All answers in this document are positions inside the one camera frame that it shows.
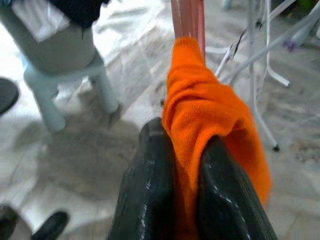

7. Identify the white cloth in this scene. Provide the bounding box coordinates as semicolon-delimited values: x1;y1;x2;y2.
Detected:
11;0;71;42

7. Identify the grey laundry bucket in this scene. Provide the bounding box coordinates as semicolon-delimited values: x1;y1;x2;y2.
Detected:
0;0;101;76

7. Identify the grey folding table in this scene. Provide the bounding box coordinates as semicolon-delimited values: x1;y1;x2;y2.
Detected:
204;0;320;152

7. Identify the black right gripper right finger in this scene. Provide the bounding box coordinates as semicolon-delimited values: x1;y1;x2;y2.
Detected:
198;136;278;240

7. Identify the navy garment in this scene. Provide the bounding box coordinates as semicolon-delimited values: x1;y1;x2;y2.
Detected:
53;0;111;29

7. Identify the pink plastic hanger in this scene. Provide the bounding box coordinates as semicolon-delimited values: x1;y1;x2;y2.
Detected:
171;0;207;61

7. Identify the orange shirt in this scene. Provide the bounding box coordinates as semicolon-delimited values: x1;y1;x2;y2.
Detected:
161;36;272;240

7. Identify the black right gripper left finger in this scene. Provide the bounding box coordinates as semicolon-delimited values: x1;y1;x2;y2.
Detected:
111;116;177;240

